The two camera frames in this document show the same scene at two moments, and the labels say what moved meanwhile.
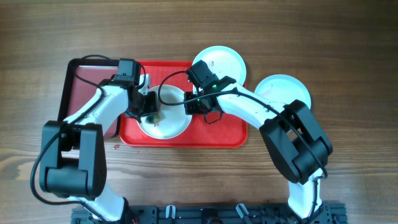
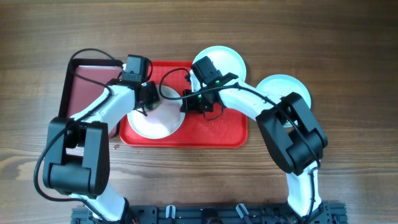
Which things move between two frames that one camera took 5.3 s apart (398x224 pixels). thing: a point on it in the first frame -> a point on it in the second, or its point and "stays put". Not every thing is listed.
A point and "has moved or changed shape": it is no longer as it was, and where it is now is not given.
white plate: [174, 122] has moved or changed shape
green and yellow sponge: [152, 119] has moved or changed shape
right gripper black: [190, 109] stays put
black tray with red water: [81, 79] stays put
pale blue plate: [224, 61] stays put
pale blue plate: [282, 89] stays put
